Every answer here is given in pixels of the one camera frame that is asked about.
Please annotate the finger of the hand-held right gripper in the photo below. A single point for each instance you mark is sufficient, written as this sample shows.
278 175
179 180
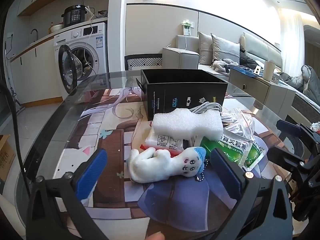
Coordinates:
282 160
287 128

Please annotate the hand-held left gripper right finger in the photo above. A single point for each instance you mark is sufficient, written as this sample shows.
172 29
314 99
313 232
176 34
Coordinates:
225 171

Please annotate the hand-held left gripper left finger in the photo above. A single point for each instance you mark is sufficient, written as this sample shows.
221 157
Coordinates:
93 172

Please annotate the green soft packet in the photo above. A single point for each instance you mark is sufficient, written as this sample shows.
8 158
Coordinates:
235 152

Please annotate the clear bag of white socks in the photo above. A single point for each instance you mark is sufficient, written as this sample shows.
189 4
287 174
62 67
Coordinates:
237 122

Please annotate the white foam block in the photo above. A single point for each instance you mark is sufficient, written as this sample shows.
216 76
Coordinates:
185 125

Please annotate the white plush cat toy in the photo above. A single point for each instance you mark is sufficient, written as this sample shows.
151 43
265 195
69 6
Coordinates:
155 165

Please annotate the red and white soft packet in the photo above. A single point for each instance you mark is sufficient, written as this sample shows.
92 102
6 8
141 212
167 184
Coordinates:
162 141

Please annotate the black cardboard box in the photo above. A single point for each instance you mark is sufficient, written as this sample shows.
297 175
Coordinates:
175 100

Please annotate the person's left hand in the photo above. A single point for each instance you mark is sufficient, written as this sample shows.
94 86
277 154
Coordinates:
156 236

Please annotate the beige drawer cabinet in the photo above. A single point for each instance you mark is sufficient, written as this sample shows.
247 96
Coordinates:
255 90

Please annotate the grey down jacket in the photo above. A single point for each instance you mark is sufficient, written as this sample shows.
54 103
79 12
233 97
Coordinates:
307 80

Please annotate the blue mat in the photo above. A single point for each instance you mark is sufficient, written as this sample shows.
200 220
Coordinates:
245 70

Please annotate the black jacket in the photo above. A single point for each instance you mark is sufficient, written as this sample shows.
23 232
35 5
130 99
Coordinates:
247 58

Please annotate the brown cardboard box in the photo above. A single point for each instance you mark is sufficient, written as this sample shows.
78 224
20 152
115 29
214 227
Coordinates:
6 157

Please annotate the grey fur garment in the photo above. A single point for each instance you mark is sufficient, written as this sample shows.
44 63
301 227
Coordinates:
222 66

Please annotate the white curtain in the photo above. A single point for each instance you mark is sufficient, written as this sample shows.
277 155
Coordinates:
291 37

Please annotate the grey sofa cushion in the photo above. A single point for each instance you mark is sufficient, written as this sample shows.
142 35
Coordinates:
225 50
205 48

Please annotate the white kitchen cabinet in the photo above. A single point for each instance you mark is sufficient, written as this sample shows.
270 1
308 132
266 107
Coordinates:
35 77

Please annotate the black patterned chair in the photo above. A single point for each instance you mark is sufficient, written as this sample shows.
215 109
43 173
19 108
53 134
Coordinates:
143 61

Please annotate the beige sofa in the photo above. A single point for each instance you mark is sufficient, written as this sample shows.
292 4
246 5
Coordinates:
180 57

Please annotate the white washing machine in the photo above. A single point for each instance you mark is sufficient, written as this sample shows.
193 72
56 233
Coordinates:
97 45

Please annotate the white bowl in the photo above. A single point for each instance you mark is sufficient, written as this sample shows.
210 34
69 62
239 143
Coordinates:
57 28

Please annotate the kitchen faucet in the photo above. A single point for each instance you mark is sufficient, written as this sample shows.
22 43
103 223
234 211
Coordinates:
34 31

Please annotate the black pressure cooker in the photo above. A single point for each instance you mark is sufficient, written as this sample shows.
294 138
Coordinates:
75 16

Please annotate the white wall charger socket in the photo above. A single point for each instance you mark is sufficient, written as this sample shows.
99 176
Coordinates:
187 27

